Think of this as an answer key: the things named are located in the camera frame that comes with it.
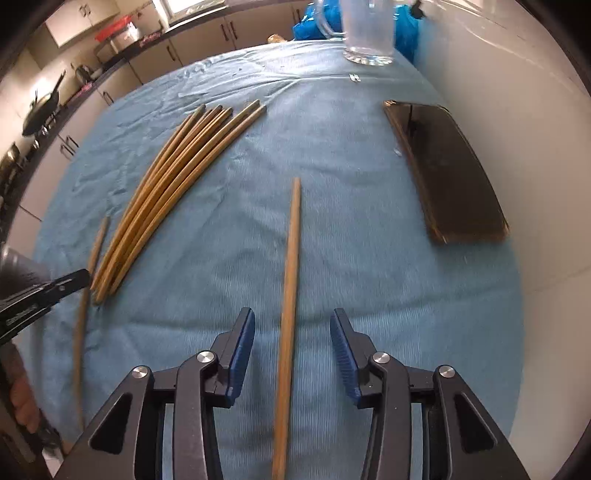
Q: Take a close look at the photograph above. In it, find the dark wooden chopstick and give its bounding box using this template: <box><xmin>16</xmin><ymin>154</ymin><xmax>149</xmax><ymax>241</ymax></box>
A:
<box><xmin>72</xmin><ymin>216</ymin><xmax>110</xmax><ymax>430</ymax></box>

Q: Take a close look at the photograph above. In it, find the separate wooden chopstick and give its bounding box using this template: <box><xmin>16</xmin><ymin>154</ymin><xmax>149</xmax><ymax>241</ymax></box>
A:
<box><xmin>271</xmin><ymin>177</ymin><xmax>301</xmax><ymax>480</ymax></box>

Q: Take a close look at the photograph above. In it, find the person left hand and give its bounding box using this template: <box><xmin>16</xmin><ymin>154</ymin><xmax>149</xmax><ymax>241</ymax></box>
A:
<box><xmin>1</xmin><ymin>342</ymin><xmax>41</xmax><ymax>434</ymax></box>

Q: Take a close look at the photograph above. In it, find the black wok pan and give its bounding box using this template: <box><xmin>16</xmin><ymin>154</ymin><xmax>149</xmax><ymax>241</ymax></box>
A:
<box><xmin>22</xmin><ymin>70</ymin><xmax>66</xmax><ymax>137</ymax></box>

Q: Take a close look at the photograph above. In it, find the black smartphone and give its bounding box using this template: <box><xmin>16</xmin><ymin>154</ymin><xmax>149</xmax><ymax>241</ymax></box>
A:
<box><xmin>384</xmin><ymin>100</ymin><xmax>509</xmax><ymax>245</ymax></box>

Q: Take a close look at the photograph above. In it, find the blue towel table cloth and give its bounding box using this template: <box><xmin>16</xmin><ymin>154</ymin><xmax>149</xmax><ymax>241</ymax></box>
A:
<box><xmin>20</xmin><ymin>42</ymin><xmax>524</xmax><ymax>479</ymax></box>

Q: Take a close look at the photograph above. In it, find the blue plastic bag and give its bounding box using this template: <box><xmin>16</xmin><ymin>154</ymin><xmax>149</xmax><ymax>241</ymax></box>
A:
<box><xmin>293</xmin><ymin>0</ymin><xmax>425</xmax><ymax>66</ymax></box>

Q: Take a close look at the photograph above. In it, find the clear glass mug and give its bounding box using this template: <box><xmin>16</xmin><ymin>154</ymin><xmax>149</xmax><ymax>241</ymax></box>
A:
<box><xmin>314</xmin><ymin>0</ymin><xmax>394</xmax><ymax>66</ymax></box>

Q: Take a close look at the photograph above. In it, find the upper wall cabinet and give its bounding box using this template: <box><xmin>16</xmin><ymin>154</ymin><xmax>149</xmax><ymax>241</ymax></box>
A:
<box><xmin>45</xmin><ymin>0</ymin><xmax>120</xmax><ymax>47</ymax></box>

